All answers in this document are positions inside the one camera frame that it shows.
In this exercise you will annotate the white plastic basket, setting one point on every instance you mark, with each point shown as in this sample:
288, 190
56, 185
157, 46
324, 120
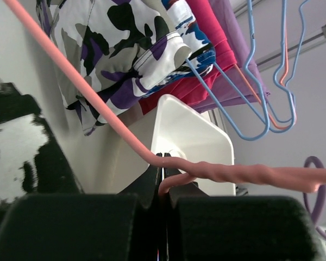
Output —
184, 133

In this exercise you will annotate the magenta trousers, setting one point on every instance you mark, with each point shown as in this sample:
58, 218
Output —
190, 90

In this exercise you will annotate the black white patterned trousers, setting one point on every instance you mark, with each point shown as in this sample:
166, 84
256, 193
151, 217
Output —
31, 160

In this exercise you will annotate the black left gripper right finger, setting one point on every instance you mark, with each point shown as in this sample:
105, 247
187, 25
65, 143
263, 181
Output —
201, 227

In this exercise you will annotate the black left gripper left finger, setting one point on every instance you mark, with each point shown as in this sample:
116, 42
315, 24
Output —
121, 226

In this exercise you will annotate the purple camouflage trousers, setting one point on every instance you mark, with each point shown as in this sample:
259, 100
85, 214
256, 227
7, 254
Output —
123, 49

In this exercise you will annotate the blue white patterned trousers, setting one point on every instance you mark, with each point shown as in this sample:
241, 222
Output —
203, 54

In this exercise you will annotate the lilac purple trousers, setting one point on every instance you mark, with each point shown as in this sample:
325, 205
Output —
221, 88

